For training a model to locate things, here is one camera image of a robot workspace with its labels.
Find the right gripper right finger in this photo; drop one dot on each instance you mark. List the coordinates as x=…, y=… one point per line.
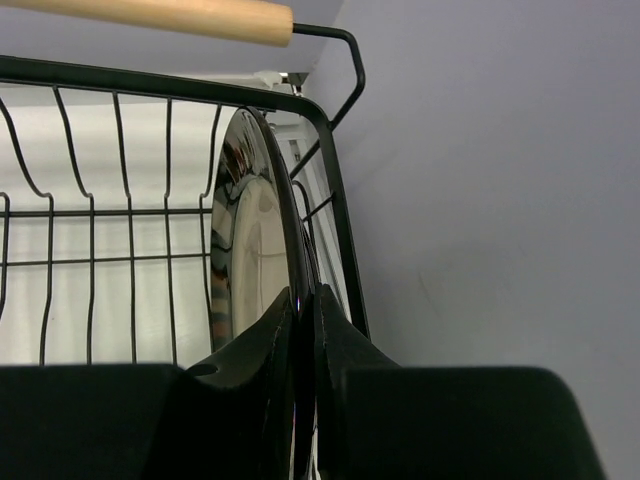
x=379, y=420

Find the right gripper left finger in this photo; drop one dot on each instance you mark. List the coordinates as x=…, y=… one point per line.
x=114, y=421

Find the dark rimmed plate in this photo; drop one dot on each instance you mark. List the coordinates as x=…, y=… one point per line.
x=260, y=296

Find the black wire dish rack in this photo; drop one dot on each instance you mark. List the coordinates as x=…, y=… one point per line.
x=107, y=180

